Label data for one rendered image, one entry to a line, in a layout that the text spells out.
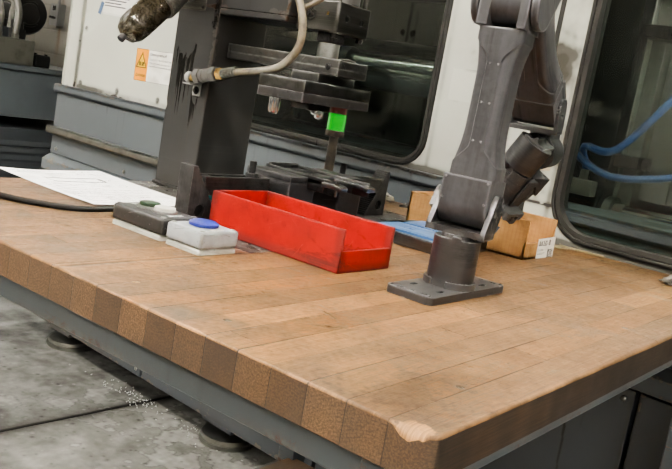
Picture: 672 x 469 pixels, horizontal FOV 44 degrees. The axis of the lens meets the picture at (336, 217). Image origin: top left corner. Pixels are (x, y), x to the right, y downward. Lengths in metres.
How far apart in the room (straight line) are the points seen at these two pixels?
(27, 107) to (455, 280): 3.66
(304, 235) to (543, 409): 0.45
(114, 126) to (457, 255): 2.05
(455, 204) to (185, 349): 0.45
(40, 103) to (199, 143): 3.06
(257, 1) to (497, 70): 0.54
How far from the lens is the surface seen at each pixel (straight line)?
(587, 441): 1.88
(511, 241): 1.50
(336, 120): 1.73
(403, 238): 1.39
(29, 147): 4.59
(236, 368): 0.75
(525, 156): 1.32
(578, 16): 1.85
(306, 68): 1.43
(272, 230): 1.17
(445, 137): 2.04
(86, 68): 3.20
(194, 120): 1.57
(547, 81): 1.26
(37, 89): 4.57
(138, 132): 2.87
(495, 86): 1.09
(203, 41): 1.57
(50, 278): 0.96
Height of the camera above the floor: 1.14
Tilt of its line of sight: 9 degrees down
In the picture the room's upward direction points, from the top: 10 degrees clockwise
